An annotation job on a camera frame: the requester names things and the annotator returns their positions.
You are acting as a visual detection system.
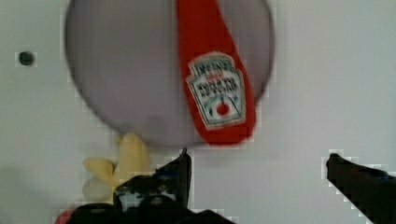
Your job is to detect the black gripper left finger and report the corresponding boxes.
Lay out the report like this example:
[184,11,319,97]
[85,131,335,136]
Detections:
[66,149,234,224]

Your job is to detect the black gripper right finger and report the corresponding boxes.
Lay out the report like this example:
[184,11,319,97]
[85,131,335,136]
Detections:
[326,153,396,224]

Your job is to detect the red felt ketchup bottle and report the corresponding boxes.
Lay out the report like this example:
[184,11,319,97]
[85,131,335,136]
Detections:
[177,0,256,146]

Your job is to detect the lavender round plate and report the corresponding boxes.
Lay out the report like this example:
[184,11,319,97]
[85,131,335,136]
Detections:
[64,0,276,148]

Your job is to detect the yellow peeled banana toy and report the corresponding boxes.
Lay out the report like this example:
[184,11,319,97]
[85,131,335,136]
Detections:
[82,133,152,202]

